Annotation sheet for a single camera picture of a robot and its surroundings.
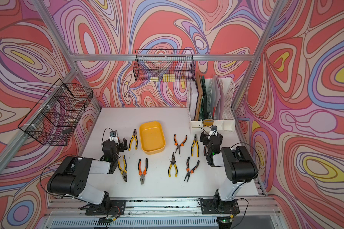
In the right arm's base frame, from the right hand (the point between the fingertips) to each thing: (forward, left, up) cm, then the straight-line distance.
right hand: (210, 134), depth 96 cm
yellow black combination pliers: (-2, +10, -5) cm, 11 cm away
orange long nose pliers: (-5, +22, -5) cm, 23 cm away
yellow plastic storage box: (+3, +41, -5) cm, 41 cm away
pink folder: (+11, -3, +21) cm, 24 cm away
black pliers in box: (-23, +17, -5) cm, 29 cm away
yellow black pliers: (-22, +56, -4) cm, 60 cm away
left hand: (-2, +62, +2) cm, 63 cm away
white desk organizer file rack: (+12, -16, -2) cm, 20 cm away
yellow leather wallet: (+8, +1, +3) cm, 9 cm away
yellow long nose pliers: (-17, +26, -5) cm, 32 cm away
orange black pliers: (-23, +46, -4) cm, 52 cm away
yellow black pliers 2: (+4, +54, -4) cm, 54 cm away
